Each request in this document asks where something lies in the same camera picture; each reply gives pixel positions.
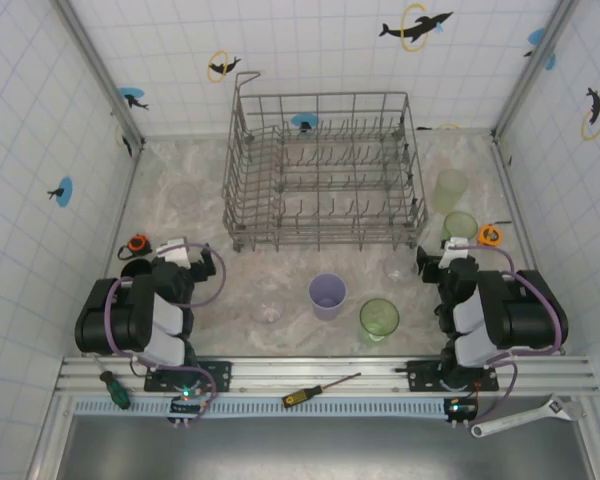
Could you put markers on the green translucent plastic cup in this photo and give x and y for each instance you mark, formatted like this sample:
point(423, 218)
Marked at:
point(459, 225)
point(378, 317)

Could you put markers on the pale frosted green cup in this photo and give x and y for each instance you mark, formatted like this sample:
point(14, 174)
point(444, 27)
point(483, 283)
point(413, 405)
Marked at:
point(450, 192)

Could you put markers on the clear plastic cup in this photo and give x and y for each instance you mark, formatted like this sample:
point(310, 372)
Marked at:
point(267, 310)
point(399, 272)

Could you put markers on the purple plastic cup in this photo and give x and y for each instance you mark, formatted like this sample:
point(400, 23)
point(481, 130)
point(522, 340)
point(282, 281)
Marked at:
point(327, 295)

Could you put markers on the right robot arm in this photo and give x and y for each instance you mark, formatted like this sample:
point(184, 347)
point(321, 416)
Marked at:
point(525, 320)

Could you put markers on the black orange tape measure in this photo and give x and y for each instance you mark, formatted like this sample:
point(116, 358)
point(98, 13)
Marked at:
point(137, 243)

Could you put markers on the orange yellow tape measure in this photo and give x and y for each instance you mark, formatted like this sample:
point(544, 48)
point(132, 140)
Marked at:
point(490, 235)

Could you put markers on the small black hex key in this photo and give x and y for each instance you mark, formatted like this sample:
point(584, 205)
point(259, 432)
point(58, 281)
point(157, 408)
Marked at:
point(503, 221)

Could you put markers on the silver adjustable wrench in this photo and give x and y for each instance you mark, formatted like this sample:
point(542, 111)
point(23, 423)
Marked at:
point(510, 422)

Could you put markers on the black yellow screwdriver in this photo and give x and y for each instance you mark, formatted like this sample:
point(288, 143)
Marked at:
point(297, 398)

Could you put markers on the steel sheet panel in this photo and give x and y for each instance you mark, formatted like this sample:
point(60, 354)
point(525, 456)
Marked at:
point(305, 450)

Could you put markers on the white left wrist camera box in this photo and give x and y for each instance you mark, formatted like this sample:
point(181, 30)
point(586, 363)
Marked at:
point(177, 255)

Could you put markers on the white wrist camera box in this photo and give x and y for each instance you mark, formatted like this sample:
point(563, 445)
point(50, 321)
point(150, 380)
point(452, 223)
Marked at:
point(455, 249)
point(177, 255)

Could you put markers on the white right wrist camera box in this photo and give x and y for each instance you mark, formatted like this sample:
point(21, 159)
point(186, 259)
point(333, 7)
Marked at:
point(455, 249)

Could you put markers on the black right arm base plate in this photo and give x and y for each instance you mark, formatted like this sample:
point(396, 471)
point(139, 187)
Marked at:
point(420, 377)

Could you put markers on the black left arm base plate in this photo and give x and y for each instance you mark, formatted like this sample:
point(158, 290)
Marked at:
point(220, 375)

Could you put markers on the aluminium frame post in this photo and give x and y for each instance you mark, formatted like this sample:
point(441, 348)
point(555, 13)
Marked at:
point(97, 70)
point(535, 70)

